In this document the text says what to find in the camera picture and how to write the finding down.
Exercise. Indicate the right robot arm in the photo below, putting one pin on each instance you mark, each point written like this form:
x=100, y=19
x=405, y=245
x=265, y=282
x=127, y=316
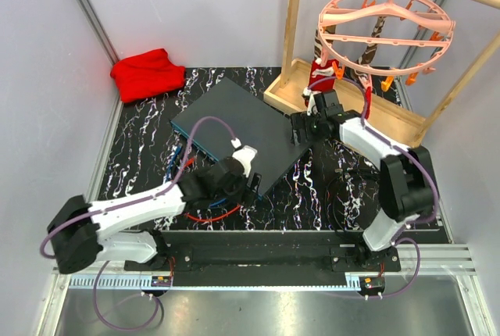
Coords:
x=407, y=195

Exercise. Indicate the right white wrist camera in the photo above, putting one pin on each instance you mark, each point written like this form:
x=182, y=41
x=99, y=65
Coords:
x=309, y=97

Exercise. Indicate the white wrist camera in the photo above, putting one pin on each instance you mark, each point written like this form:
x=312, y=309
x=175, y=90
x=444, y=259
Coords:
x=245, y=156
x=309, y=97

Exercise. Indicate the brown striped sock back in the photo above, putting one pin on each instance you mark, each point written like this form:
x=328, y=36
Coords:
x=371, y=49

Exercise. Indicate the dark blue network switch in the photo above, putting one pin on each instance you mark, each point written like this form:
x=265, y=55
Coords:
x=255, y=124

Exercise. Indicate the red sock left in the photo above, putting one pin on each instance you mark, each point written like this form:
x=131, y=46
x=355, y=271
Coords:
x=320, y=77

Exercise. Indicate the red sock right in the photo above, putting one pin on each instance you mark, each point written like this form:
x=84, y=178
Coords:
x=367, y=102

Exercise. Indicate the brown striped sock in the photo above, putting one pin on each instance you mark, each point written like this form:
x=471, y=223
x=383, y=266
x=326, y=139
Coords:
x=318, y=47
x=371, y=49

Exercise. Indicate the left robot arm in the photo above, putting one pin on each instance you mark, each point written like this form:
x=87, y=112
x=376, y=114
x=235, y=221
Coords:
x=83, y=233

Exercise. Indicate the red folded cloth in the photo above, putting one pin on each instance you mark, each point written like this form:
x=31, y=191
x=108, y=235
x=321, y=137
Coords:
x=147, y=75

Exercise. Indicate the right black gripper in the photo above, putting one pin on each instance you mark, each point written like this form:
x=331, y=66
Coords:
x=301, y=120

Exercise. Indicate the wooden drying rack frame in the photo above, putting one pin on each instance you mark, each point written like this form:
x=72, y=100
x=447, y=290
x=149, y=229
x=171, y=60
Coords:
x=393, y=120

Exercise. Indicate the brown striped sock front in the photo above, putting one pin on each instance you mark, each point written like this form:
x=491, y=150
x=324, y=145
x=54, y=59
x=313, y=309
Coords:
x=318, y=47

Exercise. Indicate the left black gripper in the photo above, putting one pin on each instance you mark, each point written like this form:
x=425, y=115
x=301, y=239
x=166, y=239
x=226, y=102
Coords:
x=244, y=194

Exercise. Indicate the red sock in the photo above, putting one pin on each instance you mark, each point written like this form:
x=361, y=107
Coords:
x=320, y=77
x=367, y=102

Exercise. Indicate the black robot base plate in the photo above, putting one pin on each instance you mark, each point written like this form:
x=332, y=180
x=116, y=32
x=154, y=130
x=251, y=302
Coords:
x=251, y=260

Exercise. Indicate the pink round clip hanger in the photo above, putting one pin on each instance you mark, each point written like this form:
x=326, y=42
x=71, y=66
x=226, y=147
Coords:
x=409, y=24

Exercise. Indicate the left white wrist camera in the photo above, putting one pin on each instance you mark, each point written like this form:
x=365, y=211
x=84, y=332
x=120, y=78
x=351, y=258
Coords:
x=245, y=156

